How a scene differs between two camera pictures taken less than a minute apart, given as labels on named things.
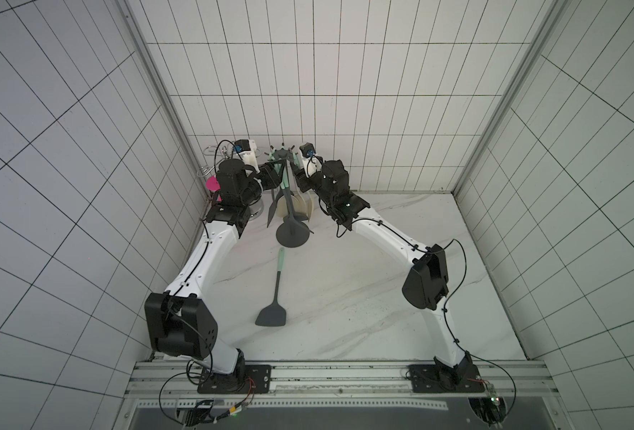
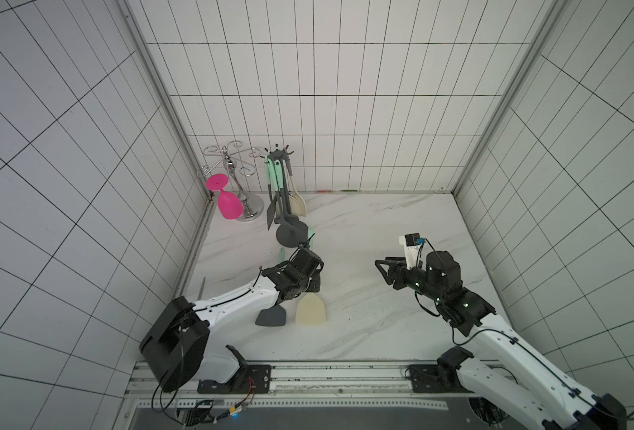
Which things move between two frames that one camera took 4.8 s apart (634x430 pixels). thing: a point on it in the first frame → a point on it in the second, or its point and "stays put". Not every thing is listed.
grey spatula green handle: x=275 y=314 stays put
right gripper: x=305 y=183 → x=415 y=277
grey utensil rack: x=294 y=233 stays put
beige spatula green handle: x=300 y=184 → x=310 y=310
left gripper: x=269 y=171 → x=314 y=282
